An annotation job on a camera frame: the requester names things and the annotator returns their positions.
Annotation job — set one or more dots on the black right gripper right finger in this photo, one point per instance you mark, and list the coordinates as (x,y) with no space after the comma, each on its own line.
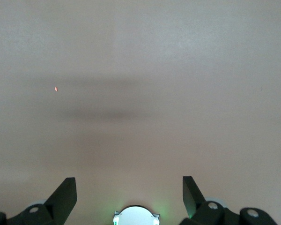
(192,199)

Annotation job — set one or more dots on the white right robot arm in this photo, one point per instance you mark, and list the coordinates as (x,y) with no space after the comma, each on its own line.
(135,216)

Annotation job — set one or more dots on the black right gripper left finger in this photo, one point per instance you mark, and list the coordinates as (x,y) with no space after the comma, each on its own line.
(61,201)

